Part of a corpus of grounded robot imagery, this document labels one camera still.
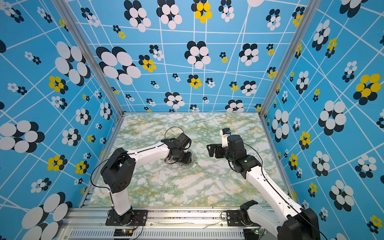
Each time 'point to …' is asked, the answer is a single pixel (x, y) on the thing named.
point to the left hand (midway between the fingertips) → (191, 160)
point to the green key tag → (194, 165)
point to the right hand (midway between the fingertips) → (215, 145)
